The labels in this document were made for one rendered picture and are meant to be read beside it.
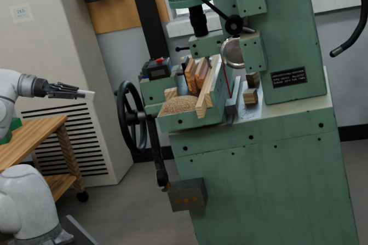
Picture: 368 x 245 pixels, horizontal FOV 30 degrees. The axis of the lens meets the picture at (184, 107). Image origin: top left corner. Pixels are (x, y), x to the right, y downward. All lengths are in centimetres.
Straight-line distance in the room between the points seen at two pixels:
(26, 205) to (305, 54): 105
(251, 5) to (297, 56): 26
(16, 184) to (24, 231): 16
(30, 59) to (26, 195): 188
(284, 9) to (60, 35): 182
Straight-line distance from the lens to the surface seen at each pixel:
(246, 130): 237
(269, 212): 251
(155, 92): 252
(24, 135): 379
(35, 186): 224
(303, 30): 236
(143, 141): 271
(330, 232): 255
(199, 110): 218
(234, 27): 231
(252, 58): 229
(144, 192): 394
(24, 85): 273
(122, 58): 411
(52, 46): 392
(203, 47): 247
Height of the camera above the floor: 166
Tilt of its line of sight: 19 degrees down
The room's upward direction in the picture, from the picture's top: 15 degrees counter-clockwise
